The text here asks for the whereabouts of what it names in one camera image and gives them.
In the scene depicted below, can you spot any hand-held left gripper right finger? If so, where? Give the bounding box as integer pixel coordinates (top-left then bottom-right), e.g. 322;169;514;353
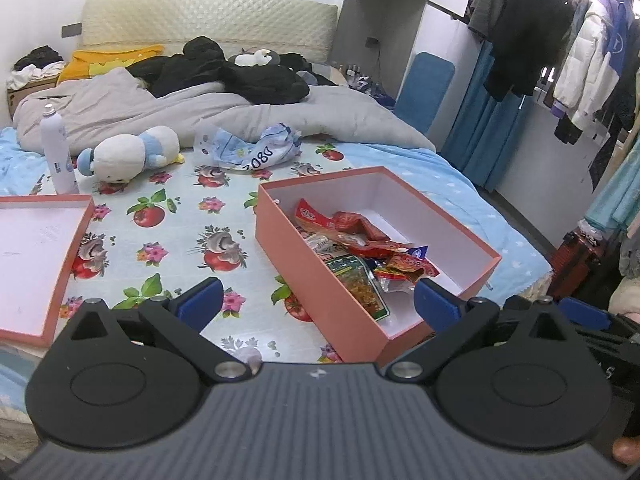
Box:
390;278;573;382

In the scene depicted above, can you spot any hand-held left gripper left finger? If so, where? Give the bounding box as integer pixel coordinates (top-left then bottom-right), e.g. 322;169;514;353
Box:
67;276;252;382

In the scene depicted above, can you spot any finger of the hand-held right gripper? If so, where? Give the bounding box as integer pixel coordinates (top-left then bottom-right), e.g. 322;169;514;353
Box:
558;297;640;347

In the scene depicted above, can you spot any green snack packet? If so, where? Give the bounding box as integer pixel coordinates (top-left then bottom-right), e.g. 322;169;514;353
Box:
327;255;391;322

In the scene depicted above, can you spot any clear orange snack packet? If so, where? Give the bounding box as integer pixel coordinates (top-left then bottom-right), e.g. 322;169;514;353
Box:
294;197;441;293

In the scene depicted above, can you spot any deep pink cardboard box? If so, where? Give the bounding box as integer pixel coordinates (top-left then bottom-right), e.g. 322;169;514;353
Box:
255;167;502;367

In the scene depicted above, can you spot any person's right hand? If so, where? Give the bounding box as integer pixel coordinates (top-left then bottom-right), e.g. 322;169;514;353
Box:
612;437;640;465

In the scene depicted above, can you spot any dark red suitcase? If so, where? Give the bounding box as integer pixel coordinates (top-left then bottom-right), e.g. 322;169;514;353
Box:
550;230;608;306

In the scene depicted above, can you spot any floral printed bed mat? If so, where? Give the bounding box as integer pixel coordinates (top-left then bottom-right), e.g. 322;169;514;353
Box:
30;142;391;364

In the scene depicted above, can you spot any teal hanging garment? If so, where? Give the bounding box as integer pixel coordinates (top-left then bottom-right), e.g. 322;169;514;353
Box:
585;125;640;231

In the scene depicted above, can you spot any white and blue plush toy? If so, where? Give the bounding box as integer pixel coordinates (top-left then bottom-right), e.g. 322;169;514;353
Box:
76;125;186;183

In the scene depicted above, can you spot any blue and white plastic bag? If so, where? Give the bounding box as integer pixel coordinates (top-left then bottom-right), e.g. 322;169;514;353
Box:
220;122;303;171

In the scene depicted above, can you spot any pink box lid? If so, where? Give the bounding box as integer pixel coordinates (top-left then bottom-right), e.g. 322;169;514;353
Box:
0;194;95;348

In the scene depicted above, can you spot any blue curtain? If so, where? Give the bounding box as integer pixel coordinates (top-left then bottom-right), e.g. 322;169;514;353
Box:
440;40;536;193

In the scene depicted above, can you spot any white spray bottle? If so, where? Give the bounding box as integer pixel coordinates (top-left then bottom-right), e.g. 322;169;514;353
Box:
40;103;80;195

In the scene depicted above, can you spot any blue chair back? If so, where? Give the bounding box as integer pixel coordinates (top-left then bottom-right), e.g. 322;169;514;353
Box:
395;51;456;136

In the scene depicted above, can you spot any grey duvet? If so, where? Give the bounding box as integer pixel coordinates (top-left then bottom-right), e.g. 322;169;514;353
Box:
12;67;436;154

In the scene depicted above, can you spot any black jacket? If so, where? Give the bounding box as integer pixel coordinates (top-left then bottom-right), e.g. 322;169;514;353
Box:
125;36;311;106

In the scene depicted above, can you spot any group of small bottles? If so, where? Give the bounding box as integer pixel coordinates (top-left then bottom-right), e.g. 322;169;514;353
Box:
340;62;372;89

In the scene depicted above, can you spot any white puffer jacket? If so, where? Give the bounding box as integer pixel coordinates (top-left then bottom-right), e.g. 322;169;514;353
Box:
552;0;638;131

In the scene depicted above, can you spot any yellow pillow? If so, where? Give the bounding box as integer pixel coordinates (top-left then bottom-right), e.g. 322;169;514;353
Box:
57;44;165;86

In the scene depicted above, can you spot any brown cardboard box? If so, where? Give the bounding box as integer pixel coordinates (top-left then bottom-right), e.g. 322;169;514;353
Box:
6;77;58;121

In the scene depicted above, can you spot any cream quilted headboard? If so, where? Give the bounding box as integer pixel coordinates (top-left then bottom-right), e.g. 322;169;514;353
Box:
81;0;339;63

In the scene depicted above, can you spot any pile of folded clothes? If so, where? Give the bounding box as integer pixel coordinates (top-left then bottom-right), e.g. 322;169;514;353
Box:
6;45;66;90

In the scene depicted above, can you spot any black hanging coat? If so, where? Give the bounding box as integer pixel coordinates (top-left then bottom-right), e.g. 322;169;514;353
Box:
485;0;576;101

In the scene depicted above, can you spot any grey green hanging jacket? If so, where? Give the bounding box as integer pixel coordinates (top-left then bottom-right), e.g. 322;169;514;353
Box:
467;0;521;41

